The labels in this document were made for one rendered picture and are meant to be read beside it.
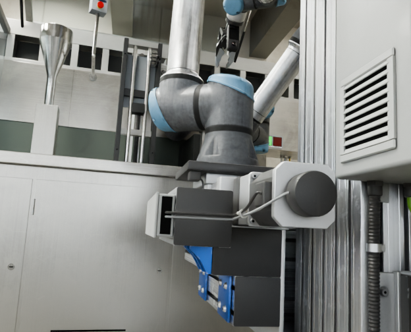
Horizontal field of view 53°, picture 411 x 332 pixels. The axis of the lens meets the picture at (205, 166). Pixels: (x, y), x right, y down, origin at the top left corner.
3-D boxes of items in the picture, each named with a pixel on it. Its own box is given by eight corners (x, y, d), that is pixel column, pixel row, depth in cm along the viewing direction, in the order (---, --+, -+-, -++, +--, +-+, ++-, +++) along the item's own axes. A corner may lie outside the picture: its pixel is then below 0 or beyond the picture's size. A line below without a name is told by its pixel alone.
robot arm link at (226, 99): (246, 123, 93) (247, 66, 95) (191, 126, 98) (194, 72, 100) (259, 135, 104) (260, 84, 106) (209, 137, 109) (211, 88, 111)
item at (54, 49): (21, 163, 169) (37, 33, 178) (26, 168, 182) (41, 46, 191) (57, 166, 173) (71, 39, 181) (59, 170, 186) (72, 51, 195)
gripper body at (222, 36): (233, 43, 178) (241, 16, 170) (236, 52, 172) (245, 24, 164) (216, 39, 176) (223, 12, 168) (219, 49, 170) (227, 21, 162)
